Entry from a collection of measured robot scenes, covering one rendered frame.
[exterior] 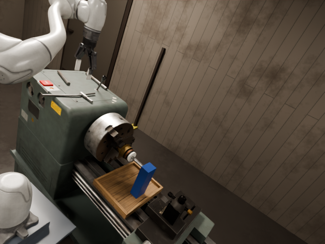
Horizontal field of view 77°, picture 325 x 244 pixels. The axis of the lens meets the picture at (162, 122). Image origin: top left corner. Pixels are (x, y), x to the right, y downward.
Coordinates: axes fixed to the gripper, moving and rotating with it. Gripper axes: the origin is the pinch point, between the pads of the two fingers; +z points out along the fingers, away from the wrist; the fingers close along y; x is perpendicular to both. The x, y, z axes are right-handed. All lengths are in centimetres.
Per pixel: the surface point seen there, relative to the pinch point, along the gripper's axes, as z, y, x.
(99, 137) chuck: 27.4, 30.2, -2.4
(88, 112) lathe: 19.2, 15.2, -1.9
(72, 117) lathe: 20.5, 15.8, -12.5
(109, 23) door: -1, -200, 182
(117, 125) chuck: 19.3, 31.9, 7.3
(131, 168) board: 54, 43, 24
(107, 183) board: 54, 45, 0
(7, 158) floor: 143, -90, -1
